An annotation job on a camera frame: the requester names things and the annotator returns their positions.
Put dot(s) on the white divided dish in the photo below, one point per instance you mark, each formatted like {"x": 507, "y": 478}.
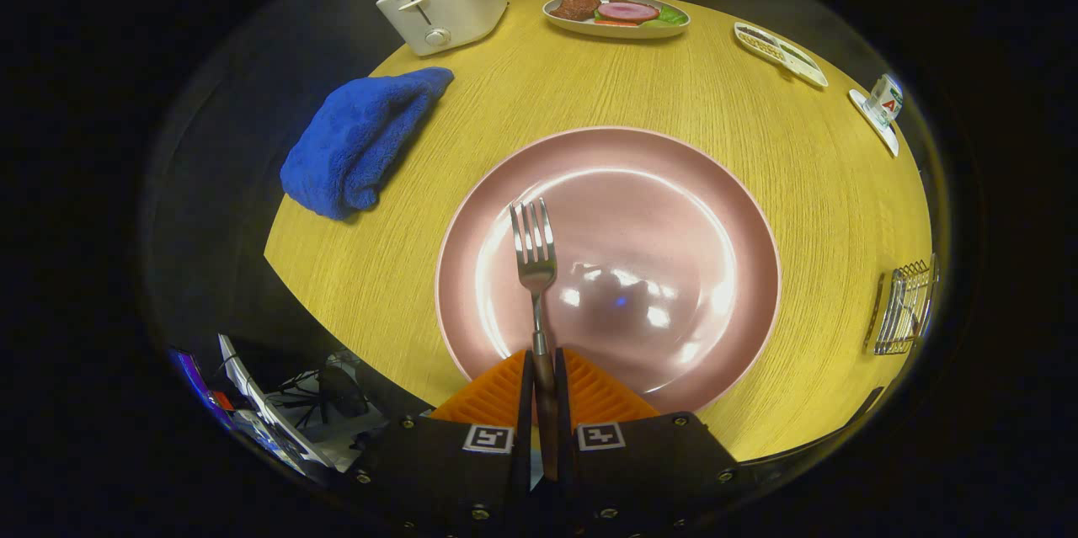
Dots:
{"x": 810, "y": 71}

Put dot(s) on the white toaster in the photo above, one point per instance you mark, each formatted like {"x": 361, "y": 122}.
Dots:
{"x": 455, "y": 7}

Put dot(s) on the white flat panel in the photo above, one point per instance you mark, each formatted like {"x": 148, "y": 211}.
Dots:
{"x": 269, "y": 412}

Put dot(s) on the pink ham slice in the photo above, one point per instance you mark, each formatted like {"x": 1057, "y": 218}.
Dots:
{"x": 627, "y": 11}

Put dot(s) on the metal fork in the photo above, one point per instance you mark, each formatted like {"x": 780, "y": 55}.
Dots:
{"x": 535, "y": 260}

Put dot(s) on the brown meat piece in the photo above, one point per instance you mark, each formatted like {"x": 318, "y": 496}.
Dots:
{"x": 574, "y": 5}

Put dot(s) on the white bottle with green label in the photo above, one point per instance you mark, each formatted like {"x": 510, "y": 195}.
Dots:
{"x": 884, "y": 100}

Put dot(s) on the white square coaster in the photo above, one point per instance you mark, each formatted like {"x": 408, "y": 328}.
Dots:
{"x": 881, "y": 139}

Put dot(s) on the blue towel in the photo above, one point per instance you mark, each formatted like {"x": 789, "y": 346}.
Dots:
{"x": 354, "y": 142}

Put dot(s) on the green lettuce leaf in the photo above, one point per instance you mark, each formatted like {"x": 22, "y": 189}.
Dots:
{"x": 671, "y": 16}

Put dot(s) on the white plate with food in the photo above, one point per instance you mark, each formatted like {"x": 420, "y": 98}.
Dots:
{"x": 615, "y": 30}

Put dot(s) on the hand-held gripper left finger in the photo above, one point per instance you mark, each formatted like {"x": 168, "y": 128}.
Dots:
{"x": 525, "y": 412}

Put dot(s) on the pink plate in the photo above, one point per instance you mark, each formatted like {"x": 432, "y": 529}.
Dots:
{"x": 632, "y": 210}

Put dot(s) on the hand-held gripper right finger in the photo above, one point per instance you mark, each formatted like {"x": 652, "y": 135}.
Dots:
{"x": 564, "y": 420}

